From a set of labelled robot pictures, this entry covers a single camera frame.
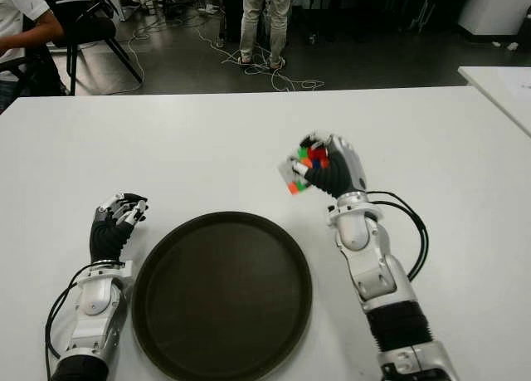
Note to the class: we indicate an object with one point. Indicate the black office chair armrest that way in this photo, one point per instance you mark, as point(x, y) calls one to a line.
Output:
point(37, 69)

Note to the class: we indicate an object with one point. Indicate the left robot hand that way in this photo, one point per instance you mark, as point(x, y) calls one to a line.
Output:
point(108, 240)

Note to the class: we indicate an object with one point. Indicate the white paper sheet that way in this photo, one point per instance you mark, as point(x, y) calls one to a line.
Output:
point(520, 82)

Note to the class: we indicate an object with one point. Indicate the multicoloured Rubik's cube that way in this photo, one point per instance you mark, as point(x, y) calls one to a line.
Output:
point(317, 154)

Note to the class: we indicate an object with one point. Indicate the seated person white polo shirt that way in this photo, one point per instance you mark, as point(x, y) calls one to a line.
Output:
point(16, 11)

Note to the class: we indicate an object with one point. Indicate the white cabinet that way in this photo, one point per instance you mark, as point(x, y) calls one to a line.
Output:
point(493, 7)

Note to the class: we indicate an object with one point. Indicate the black chair with slanted legs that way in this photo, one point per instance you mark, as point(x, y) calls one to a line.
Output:
point(93, 28)

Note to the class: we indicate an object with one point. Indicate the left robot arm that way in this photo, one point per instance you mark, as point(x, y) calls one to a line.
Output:
point(97, 310)

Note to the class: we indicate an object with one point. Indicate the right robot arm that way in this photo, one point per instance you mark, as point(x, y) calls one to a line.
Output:
point(377, 273)

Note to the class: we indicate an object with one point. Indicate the round dark brown plate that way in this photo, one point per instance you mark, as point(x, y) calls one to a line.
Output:
point(224, 298)

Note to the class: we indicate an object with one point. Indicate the person in grey trousers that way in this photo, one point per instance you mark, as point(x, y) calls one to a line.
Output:
point(253, 20)

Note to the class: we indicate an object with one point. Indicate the folded metal stand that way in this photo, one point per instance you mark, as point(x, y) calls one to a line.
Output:
point(421, 13)

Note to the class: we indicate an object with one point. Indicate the white side table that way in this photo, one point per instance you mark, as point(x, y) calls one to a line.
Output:
point(495, 86)

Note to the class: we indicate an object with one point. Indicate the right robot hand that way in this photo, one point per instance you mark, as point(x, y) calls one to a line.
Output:
point(346, 169)

